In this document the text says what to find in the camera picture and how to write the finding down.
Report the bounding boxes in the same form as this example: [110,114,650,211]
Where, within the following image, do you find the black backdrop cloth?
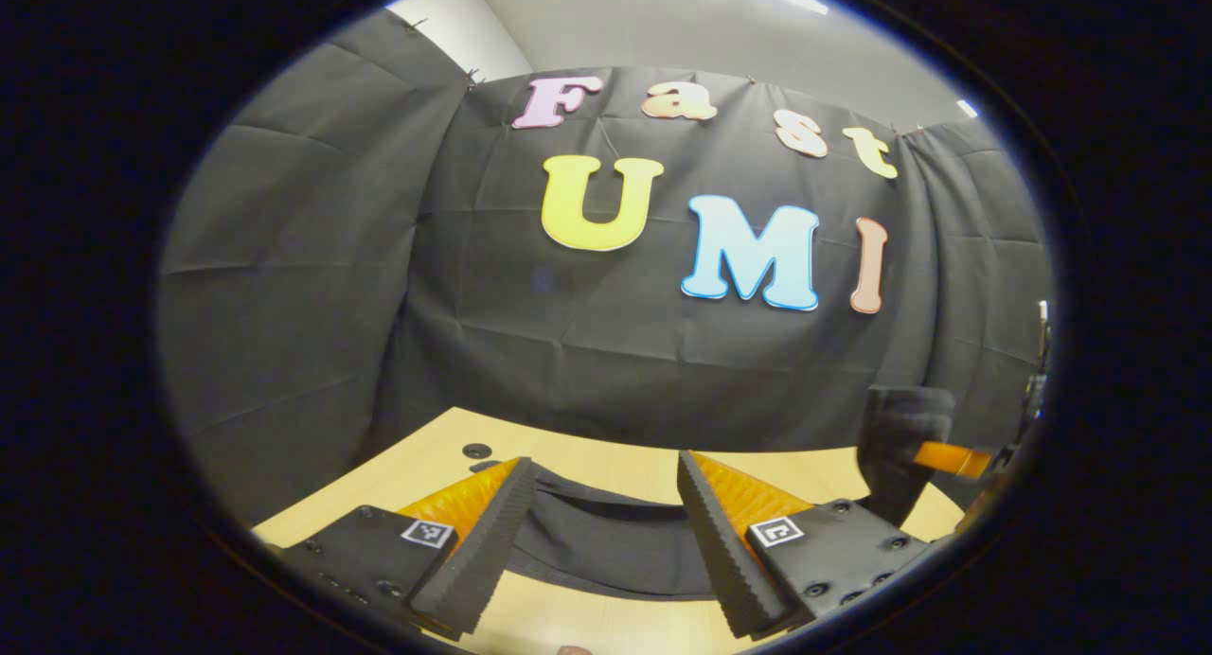
[156,9,1057,528]

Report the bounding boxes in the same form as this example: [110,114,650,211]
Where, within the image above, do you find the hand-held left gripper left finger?
[275,456,541,640]

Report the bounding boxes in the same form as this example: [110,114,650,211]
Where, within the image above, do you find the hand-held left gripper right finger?
[675,450,934,640]

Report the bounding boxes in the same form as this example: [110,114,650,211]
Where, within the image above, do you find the dark grey jeans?
[469,386,959,604]

